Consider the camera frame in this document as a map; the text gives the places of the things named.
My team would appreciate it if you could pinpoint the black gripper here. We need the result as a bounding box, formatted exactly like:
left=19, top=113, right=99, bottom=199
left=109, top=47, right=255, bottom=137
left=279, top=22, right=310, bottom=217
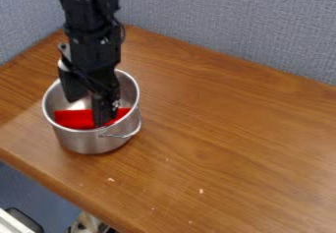
left=57, top=26, right=125, bottom=127

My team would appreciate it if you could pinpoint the red block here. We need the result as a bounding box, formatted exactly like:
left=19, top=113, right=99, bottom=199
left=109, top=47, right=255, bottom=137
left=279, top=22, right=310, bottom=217
left=53, top=108, right=129, bottom=130

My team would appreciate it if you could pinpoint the stainless steel pot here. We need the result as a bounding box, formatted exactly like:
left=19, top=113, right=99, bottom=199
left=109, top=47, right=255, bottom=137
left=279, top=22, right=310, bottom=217
left=41, top=70, right=141, bottom=154

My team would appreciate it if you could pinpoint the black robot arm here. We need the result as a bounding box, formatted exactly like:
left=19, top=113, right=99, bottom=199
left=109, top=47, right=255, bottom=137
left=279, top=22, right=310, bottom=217
left=57, top=0, right=125, bottom=127

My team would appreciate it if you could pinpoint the white black object under table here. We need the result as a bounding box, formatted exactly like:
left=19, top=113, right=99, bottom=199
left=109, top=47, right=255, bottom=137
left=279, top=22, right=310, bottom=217
left=63, top=211, right=118, bottom=233

